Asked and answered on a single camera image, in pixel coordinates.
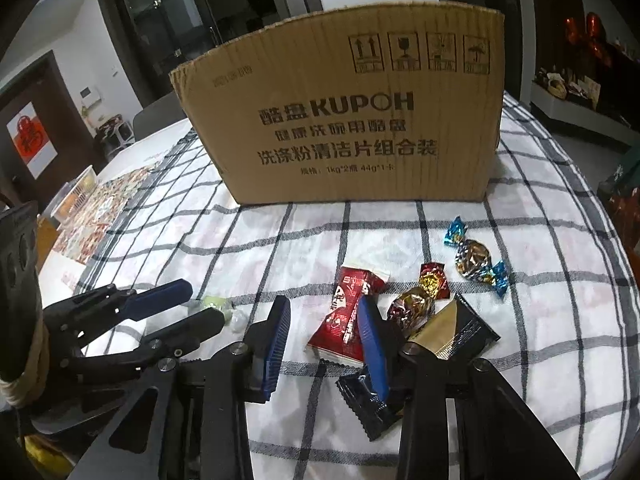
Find brown cardboard box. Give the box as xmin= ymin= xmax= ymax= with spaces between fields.
xmin=169 ymin=0 xmax=506 ymax=206

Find pale yellow-green candy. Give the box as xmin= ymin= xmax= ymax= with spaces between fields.
xmin=189 ymin=296 xmax=248 ymax=333

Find black white checked tablecloth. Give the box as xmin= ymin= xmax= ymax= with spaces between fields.
xmin=50 ymin=91 xmax=631 ymax=480

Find red snack packet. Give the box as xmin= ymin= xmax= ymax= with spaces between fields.
xmin=306 ymin=269 xmax=391 ymax=365

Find grey dining chair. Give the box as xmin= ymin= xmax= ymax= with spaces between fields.
xmin=132 ymin=91 xmax=193 ymax=141

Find tall dark cabinet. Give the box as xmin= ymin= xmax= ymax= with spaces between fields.
xmin=530 ymin=0 xmax=581 ymax=81

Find red balloons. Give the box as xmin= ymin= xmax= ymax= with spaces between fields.
xmin=565 ymin=11 xmax=613 ymax=68

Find white stool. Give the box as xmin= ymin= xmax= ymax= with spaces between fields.
xmin=95 ymin=115 xmax=136 ymax=158

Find green cloth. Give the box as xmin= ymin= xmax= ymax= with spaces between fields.
xmin=612 ymin=147 xmax=640 ymax=191

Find patterned table mat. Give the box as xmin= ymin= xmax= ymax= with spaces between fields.
xmin=52 ymin=167 xmax=156 ymax=266

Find red white door poster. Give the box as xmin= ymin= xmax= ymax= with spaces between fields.
xmin=7 ymin=101 xmax=51 ymax=179

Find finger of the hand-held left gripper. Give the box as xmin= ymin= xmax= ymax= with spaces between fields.
xmin=65 ymin=308 xmax=225 ymax=378
xmin=42 ymin=281 xmax=194 ymax=346

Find dark wooden door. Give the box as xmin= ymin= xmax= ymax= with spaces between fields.
xmin=0 ymin=50 xmax=96 ymax=211

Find yellow tissue box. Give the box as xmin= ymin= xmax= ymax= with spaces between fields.
xmin=36 ymin=216 xmax=62 ymax=273

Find low white cabinet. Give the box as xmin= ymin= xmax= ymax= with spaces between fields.
xmin=530 ymin=80 xmax=640 ymax=146

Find gold candy with red wrapper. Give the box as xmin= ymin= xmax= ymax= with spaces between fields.
xmin=386 ymin=261 xmax=451 ymax=333

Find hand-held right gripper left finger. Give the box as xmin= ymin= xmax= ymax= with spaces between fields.
xmin=70 ymin=296 xmax=292 ymax=480

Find sliding glass door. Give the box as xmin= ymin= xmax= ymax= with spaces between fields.
xmin=95 ymin=0 xmax=321 ymax=126

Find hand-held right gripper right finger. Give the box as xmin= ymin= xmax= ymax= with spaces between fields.
xmin=357 ymin=296 xmax=556 ymax=480

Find gold candy with blue wrapper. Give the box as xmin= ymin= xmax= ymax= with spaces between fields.
xmin=444 ymin=216 xmax=511 ymax=300

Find clear plastic container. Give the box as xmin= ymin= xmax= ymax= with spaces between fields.
xmin=52 ymin=165 xmax=98 ymax=223

